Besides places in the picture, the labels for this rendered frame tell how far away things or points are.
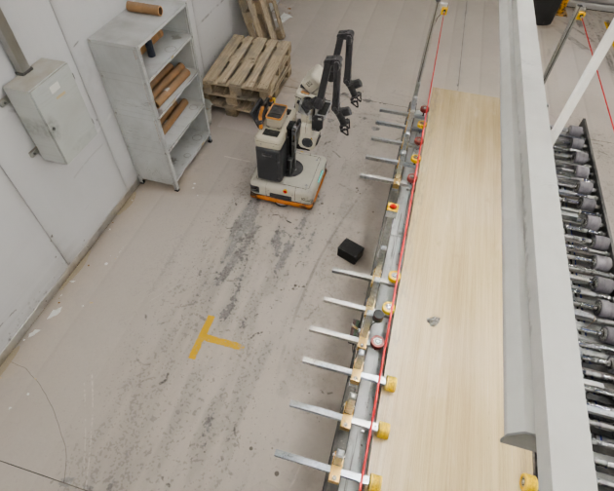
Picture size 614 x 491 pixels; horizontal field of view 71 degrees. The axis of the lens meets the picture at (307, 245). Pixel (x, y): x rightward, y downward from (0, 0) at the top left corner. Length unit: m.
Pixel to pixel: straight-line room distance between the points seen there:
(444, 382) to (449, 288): 0.64
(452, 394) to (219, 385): 1.74
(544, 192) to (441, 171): 2.48
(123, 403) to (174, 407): 0.38
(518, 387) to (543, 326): 0.13
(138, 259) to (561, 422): 3.81
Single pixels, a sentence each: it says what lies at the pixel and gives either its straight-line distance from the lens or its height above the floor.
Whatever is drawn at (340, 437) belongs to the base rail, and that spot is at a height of 0.70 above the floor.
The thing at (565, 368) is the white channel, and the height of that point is 2.46.
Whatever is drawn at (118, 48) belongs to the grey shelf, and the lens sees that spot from 4.03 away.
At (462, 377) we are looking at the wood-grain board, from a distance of 2.67.
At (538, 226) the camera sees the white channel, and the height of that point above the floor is 2.46.
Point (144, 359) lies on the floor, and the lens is 3.72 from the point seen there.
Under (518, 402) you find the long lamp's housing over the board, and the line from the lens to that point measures 1.00.
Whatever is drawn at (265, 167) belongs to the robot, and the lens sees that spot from 4.22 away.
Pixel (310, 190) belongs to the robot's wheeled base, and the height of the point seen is 0.28.
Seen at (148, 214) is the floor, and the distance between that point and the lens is 4.64.
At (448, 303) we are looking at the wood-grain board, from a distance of 2.88.
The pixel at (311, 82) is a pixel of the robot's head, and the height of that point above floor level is 1.33.
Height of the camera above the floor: 3.22
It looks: 51 degrees down
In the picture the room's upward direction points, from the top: 2 degrees clockwise
